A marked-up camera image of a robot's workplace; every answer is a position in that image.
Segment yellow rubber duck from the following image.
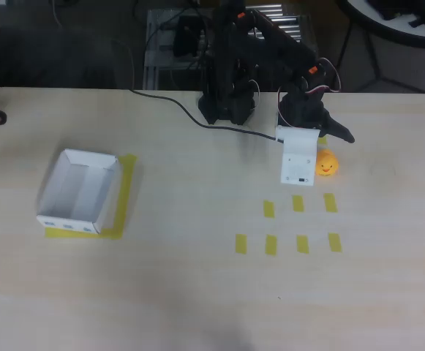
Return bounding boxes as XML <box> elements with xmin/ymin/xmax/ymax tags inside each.
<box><xmin>314</xmin><ymin>149</ymin><xmax>340</xmax><ymax>177</ymax></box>

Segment white cardboard box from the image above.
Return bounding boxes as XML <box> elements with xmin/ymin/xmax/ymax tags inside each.
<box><xmin>36</xmin><ymin>148</ymin><xmax>122</xmax><ymax>235</ymax></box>

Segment round white table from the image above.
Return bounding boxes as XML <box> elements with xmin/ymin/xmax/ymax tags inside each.
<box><xmin>332</xmin><ymin>0</ymin><xmax>425</xmax><ymax>92</ymax></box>

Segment long yellow tape strip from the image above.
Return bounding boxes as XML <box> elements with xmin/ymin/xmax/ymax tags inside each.
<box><xmin>102</xmin><ymin>153</ymin><xmax>138</xmax><ymax>241</ymax></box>
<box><xmin>44</xmin><ymin>226</ymin><xmax>125</xmax><ymax>241</ymax></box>

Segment white gripper camera mount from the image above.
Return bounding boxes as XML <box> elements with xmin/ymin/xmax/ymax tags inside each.
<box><xmin>274</xmin><ymin>125</ymin><xmax>321</xmax><ymax>187</ymax></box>

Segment black cable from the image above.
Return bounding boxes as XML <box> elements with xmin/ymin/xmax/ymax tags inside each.
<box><xmin>128</xmin><ymin>88</ymin><xmax>285</xmax><ymax>143</ymax></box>

